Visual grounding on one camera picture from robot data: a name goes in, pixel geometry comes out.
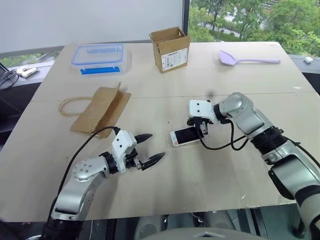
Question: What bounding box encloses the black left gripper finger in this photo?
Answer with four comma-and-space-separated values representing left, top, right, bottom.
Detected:
139, 152, 166, 172
134, 133, 153, 144

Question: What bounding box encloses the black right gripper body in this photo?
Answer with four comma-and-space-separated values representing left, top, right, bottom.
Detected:
193, 117, 210, 137

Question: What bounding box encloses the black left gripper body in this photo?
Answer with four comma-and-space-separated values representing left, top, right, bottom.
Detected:
126, 148, 144, 171

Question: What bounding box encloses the white smartphone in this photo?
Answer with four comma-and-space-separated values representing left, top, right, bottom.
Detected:
169, 126, 202, 147

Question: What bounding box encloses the dark rounded shape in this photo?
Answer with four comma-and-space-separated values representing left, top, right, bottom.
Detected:
134, 216, 165, 240

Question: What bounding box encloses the lilac plastic rice spoon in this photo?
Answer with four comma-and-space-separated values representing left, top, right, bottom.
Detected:
218, 49, 282, 67

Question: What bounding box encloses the open brown cardboard box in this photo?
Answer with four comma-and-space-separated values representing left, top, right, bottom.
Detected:
149, 26, 191, 74

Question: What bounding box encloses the grey robot torso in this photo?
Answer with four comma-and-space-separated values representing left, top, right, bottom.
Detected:
140, 226, 270, 240

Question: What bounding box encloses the clear blue-lidded plastic container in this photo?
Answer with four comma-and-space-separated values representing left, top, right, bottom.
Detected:
69, 43, 126, 76

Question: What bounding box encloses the white power strip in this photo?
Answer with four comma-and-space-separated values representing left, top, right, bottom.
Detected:
16, 66, 39, 78

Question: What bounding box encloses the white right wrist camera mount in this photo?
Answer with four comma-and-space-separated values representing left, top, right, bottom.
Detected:
187, 99, 221, 125

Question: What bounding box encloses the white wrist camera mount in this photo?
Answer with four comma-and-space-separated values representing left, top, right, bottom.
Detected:
187, 99, 221, 125
111, 129, 138, 174

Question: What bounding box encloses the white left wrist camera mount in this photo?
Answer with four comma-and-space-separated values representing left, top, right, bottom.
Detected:
111, 129, 138, 174

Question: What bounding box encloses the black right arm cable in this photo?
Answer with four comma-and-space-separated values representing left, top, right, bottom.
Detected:
198, 118, 320, 173

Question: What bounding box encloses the brown paper bag with handle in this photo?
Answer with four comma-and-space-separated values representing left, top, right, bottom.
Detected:
58, 82, 132, 140

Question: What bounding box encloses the dark window frame post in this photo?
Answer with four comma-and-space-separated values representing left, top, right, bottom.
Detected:
181, 0, 192, 35

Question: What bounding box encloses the black cable bundle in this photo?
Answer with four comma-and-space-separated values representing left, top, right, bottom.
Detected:
0, 69, 20, 91

